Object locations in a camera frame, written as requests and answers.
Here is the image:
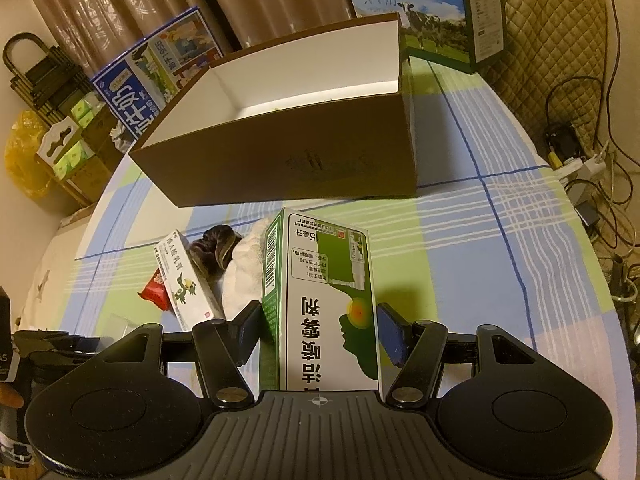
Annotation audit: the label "chair with quilted cover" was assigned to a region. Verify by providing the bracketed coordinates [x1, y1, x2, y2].
[475, 0, 607, 149]

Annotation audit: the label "white power strip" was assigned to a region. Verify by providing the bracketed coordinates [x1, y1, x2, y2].
[554, 152, 609, 184]

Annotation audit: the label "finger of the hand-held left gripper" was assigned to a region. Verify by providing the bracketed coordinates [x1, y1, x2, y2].
[14, 329, 108, 361]

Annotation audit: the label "clear plastic case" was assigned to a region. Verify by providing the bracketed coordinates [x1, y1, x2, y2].
[102, 312, 137, 341]

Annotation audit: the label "white cloth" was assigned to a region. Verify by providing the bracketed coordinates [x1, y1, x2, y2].
[207, 220, 274, 322]

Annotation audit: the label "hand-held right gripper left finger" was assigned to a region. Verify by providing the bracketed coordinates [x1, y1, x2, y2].
[100, 302, 264, 411]

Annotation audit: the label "black folding chairs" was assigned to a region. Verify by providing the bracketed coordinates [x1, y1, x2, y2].
[2, 32, 96, 112]

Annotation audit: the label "small red packet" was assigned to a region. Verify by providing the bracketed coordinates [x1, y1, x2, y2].
[139, 267, 173, 314]

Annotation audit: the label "yellow plastic bag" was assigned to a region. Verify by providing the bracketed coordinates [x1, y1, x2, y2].
[5, 110, 54, 202]

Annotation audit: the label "brown patterned curtain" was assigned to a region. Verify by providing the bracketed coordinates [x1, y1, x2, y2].
[20, 0, 357, 79]

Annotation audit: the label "white medicine box green print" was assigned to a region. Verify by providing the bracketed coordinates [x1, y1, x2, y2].
[152, 230, 226, 331]

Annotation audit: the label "brown cardboard box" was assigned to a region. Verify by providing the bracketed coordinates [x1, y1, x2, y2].
[127, 12, 418, 209]

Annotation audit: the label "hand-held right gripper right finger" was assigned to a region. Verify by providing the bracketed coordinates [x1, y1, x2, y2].
[376, 302, 541, 408]

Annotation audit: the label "beige embroidered bed sheet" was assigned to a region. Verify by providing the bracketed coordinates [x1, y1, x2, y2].
[10, 210, 97, 332]

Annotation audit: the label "tangle of cables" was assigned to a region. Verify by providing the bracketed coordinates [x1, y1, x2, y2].
[542, 0, 640, 313]

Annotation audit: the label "dark blue milk carton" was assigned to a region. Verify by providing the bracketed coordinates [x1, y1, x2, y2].
[90, 7, 224, 144]

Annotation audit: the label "stack of green tissue packs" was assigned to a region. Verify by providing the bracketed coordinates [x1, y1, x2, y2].
[52, 95, 109, 179]

